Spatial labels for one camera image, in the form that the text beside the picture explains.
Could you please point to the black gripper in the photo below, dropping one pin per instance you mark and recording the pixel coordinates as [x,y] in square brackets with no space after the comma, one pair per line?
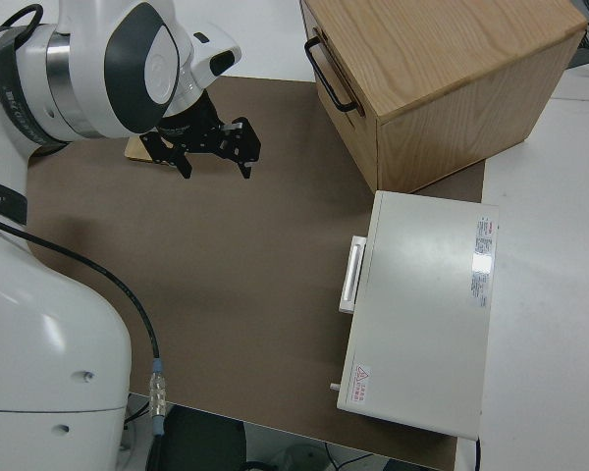
[196,137]

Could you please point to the wooden mug tree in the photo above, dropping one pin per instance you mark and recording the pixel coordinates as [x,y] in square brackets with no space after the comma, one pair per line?
[135,149]

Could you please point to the wooden drawer cabinet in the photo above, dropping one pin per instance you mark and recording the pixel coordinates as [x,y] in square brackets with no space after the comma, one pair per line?
[446,59]

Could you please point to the brown table mat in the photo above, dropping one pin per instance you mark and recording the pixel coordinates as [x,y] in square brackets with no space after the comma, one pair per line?
[250,270]

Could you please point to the black floor equipment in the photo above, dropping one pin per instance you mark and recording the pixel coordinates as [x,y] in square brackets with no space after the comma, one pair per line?
[201,441]

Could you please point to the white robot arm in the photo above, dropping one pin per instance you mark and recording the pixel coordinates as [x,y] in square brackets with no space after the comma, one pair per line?
[39,343]

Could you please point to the white toaster oven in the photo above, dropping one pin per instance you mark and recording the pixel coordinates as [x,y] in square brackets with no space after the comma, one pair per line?
[422,319]

